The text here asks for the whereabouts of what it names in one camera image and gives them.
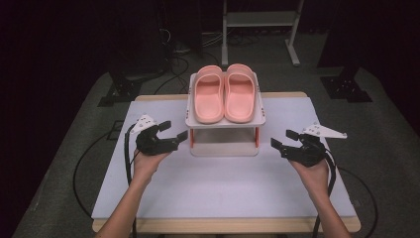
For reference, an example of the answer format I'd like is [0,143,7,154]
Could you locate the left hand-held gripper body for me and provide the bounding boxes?
[129,113,180,157]

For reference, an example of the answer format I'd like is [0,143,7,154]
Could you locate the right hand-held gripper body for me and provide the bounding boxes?
[279,122,349,169]

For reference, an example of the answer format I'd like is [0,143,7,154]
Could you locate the white shoe rack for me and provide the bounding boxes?
[184,70,267,159]

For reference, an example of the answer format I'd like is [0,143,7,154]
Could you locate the pink slipper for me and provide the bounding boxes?
[224,62,258,125]
[192,64,226,125]

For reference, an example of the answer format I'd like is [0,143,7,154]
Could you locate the person's left hand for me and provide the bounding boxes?
[132,148,171,186]

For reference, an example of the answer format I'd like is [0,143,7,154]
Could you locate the person's right hand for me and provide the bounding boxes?
[289,159,331,196]

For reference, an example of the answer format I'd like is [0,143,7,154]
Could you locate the black stand base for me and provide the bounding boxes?
[97,69,166,108]
[319,66,374,104]

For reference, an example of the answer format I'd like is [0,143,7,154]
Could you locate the white table mat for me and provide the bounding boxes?
[90,96,358,220]

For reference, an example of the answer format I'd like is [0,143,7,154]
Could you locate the wooden table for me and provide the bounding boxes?
[91,91,363,235]

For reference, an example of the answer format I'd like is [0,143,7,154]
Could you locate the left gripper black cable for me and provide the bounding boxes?
[72,122,139,238]

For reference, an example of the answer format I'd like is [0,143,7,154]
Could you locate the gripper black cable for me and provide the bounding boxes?
[311,148,379,238]
[72,122,139,238]

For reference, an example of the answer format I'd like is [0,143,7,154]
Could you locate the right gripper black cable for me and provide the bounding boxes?
[311,148,379,238]

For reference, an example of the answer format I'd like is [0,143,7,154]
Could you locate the black floor cables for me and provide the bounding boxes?
[153,27,222,96]

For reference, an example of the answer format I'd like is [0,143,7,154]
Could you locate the white metal stand frame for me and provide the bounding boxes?
[220,0,307,68]

